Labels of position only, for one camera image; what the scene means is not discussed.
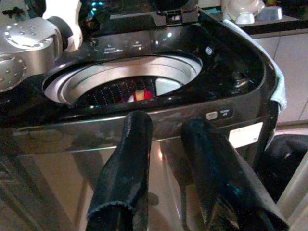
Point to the dark washing machine lid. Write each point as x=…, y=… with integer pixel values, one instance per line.
x=134, y=20

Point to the red garment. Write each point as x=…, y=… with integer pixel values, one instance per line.
x=144, y=95

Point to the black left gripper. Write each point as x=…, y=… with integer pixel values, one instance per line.
x=95, y=19

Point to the grey metal frame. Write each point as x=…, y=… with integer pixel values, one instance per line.
x=297, y=192

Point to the black round basket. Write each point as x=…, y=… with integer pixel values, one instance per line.
x=284, y=163

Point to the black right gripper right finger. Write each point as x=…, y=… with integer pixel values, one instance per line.
x=223, y=180

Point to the metal bowl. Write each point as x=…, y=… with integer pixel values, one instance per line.
x=270, y=13

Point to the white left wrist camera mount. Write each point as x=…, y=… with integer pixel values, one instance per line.
x=63, y=9

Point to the stainless steel washer drum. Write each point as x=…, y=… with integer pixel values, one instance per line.
x=120, y=72

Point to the white cabinet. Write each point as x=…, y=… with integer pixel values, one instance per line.
x=293, y=72

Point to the light blue towel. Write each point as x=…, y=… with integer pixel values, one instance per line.
x=280, y=91

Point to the white label sticker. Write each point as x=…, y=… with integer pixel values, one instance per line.
x=245, y=134

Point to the dark grey top-load washing machine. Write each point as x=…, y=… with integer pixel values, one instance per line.
x=192, y=125

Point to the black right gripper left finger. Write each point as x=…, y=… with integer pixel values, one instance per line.
x=125, y=168

